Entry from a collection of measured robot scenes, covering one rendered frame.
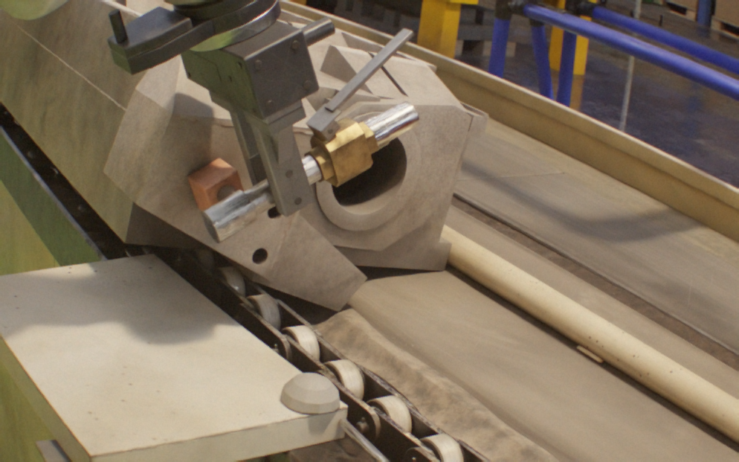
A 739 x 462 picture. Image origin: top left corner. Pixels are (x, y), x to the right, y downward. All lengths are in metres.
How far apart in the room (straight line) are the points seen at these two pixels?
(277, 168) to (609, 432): 0.34
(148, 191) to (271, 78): 0.18
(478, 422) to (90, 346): 0.32
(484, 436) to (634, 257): 0.50
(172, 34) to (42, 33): 0.63
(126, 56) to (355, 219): 0.41
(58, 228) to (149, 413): 0.51
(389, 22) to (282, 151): 5.88
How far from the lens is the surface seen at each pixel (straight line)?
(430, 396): 0.96
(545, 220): 1.42
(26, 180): 1.38
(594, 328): 1.06
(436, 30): 6.01
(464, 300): 1.14
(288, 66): 0.77
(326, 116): 0.87
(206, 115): 0.91
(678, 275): 1.33
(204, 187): 0.89
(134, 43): 0.76
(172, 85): 0.92
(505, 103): 1.85
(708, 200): 1.54
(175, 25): 0.76
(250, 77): 0.76
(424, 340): 1.04
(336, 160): 0.87
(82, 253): 1.15
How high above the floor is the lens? 1.18
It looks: 19 degrees down
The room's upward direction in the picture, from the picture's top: 8 degrees clockwise
